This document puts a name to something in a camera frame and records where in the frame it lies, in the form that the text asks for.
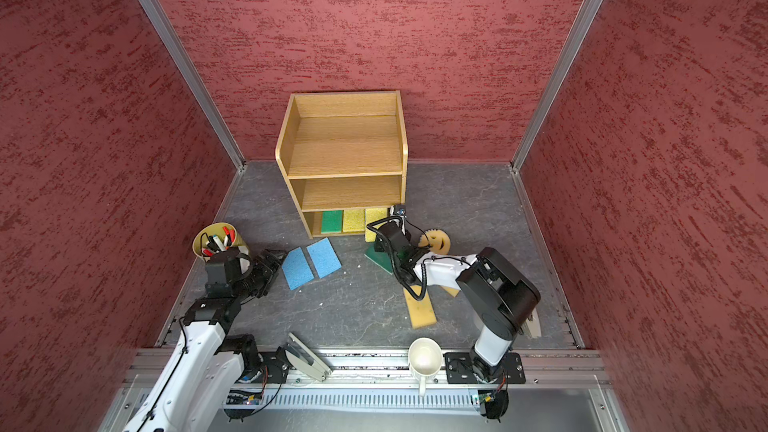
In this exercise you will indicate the light blue sponge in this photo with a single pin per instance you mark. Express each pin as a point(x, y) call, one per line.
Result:
point(324, 258)
point(296, 269)

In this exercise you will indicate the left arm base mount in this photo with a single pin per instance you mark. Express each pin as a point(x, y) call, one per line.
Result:
point(265, 367)

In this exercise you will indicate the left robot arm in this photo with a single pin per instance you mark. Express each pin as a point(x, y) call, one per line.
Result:
point(207, 362)

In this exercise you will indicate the white mug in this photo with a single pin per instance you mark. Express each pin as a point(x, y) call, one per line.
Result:
point(425, 359)

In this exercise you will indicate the yellow pen cup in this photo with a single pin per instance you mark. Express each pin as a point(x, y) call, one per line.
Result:
point(207, 243)

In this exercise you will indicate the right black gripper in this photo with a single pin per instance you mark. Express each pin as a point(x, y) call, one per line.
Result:
point(380, 246)

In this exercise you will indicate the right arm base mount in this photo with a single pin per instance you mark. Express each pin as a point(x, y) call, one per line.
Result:
point(469, 368)

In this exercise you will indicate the markers in cup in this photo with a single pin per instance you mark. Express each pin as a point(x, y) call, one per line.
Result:
point(217, 239)

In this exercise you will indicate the right light blue sponge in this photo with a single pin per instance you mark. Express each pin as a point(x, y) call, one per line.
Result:
point(324, 258)

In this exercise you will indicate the dark green sponge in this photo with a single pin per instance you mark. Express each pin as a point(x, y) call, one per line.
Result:
point(380, 259)

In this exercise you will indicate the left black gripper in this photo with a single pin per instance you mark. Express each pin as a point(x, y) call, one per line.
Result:
point(268, 271)

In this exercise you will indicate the bright green sponge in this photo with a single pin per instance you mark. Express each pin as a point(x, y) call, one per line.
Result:
point(332, 222)

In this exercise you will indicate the left light blue sponge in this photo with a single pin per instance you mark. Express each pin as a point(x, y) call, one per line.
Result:
point(296, 269)

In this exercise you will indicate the beige stapler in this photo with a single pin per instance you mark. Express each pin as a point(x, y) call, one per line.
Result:
point(532, 326)

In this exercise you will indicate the grey stapler on rail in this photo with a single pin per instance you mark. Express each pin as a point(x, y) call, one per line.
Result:
point(303, 359)

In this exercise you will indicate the wooden three-tier shelf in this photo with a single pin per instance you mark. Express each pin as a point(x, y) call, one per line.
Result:
point(341, 151)

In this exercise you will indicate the yellow smiley face sponge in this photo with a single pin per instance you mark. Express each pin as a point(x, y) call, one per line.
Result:
point(436, 240)

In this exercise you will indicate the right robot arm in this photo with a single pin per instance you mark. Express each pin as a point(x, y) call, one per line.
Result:
point(500, 295)

